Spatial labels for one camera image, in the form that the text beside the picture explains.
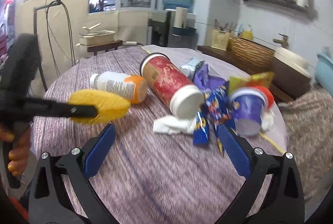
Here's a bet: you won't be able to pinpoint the water dispenser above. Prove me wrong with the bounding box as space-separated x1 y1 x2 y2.
147 9 198 49

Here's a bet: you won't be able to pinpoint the white orange plastic bottle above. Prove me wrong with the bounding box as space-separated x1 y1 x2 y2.
90 71 148 104

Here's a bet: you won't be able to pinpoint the yellow snack bag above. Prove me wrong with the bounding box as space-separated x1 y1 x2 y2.
228 71 274 95

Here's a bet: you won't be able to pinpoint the floral cloth cover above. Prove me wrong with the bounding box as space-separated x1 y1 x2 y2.
278 89 332 198

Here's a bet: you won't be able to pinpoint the white tissue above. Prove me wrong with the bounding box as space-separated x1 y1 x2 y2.
153 115 196 135
261 110 274 132

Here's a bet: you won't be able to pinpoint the small wooden side table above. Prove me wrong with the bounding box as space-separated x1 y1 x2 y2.
87 40 123 56

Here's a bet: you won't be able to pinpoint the dark wooden counter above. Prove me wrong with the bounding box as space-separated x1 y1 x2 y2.
197 45 293 103

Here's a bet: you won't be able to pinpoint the blue snack wrapper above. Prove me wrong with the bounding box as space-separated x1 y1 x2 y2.
193 82 230 155

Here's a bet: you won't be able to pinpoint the brown cream rice cooker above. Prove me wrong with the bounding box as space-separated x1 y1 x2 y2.
271 47 312 99

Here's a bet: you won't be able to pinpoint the green white milk carton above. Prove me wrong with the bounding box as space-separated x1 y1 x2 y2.
179 57 205 81

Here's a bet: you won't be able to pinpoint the left hand yellow nails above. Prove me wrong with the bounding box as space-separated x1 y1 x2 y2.
1 125 31 177

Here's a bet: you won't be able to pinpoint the yellow chip can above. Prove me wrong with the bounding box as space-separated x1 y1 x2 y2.
67 89 131 124

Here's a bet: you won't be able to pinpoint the purple instant noodle cup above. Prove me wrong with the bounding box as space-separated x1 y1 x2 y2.
229 85 274 137

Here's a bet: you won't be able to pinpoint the red chip can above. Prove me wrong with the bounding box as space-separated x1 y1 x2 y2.
139 53 204 119

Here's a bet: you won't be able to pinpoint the light blue plastic basin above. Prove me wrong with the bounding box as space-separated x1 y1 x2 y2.
314 53 333 96

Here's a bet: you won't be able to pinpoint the woven basin sink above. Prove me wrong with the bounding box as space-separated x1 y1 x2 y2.
230 37 274 74

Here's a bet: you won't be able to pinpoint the purple plastic wrapper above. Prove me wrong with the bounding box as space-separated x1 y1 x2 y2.
193 63 226 92

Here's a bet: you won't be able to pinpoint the cream cooking pot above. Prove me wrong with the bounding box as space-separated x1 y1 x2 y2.
76 23 116 47

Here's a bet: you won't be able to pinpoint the yellow soap bottle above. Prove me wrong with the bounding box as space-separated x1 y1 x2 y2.
242 25 253 41

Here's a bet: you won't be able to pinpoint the brass faucet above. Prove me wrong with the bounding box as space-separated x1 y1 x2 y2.
273 34 289 49

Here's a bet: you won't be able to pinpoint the beige utensil holder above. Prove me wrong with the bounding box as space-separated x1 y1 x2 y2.
211 29 230 51

